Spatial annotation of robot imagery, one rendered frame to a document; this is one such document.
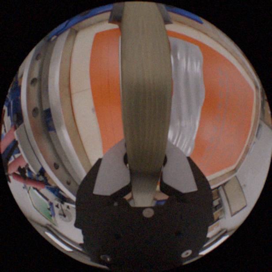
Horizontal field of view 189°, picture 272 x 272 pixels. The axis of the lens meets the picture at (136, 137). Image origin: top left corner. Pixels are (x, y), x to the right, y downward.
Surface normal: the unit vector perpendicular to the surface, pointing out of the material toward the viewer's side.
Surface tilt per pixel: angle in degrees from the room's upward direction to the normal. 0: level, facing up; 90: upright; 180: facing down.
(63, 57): 90
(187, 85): 32
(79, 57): 0
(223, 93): 0
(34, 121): 90
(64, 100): 90
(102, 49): 0
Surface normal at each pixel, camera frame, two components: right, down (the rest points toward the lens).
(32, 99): 1.00, -0.01
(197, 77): -0.56, 0.42
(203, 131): -0.03, 0.50
